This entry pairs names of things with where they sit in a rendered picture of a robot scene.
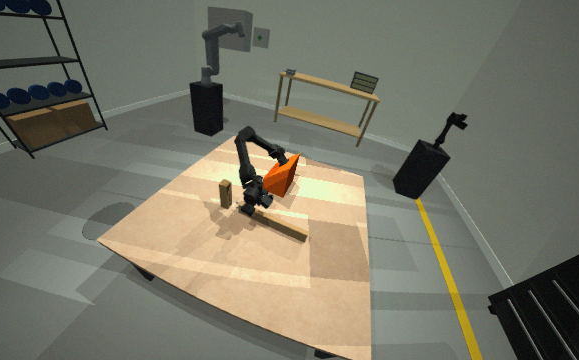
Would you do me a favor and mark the wooden post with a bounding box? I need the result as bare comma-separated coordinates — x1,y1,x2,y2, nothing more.
219,179,232,209

